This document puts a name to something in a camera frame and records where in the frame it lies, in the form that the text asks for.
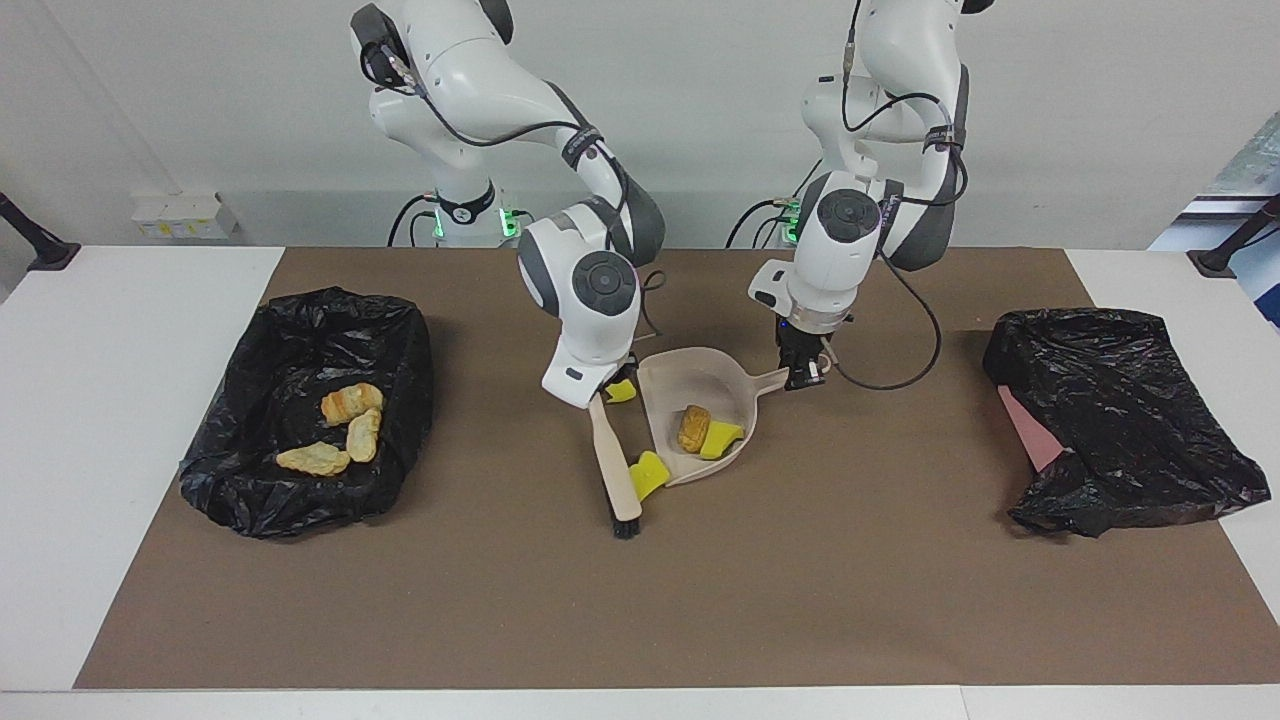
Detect black camera stand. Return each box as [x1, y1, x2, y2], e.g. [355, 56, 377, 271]
[0, 190, 81, 273]
[1188, 195, 1280, 278]

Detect large yellow sponge chunk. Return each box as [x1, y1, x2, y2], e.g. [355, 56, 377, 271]
[628, 450, 671, 501]

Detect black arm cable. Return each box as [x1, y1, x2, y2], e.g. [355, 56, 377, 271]
[828, 0, 969, 393]
[395, 50, 668, 346]

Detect pale round bread chunk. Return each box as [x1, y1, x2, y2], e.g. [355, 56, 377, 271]
[276, 441, 352, 476]

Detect large brown table mat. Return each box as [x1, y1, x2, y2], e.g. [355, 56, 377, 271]
[73, 247, 1280, 691]

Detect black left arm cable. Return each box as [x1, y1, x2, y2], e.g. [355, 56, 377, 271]
[828, 0, 969, 393]

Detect black crumpled trash bag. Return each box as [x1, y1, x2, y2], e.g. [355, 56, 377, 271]
[983, 308, 1272, 539]

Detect beige hand brush black bristles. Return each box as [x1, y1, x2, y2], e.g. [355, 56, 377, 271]
[588, 392, 644, 539]

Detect orange striped croissant piece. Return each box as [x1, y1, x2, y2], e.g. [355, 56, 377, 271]
[321, 383, 385, 426]

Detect black bag lined open bin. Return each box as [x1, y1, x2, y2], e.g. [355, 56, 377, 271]
[180, 287, 435, 539]

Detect pink bin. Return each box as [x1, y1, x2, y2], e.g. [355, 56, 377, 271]
[998, 385, 1069, 474]

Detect pale elongated bread chunk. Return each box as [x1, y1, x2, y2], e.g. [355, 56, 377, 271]
[346, 408, 383, 463]

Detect white wall socket box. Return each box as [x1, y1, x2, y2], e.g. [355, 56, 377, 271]
[132, 192, 241, 241]

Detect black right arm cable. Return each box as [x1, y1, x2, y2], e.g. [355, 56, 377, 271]
[395, 50, 668, 346]

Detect beige plastic dustpan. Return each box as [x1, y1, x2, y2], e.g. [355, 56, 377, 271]
[637, 347, 791, 488]

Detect black base power cable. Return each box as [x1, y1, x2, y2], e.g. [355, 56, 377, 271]
[725, 198, 796, 249]
[388, 193, 441, 248]

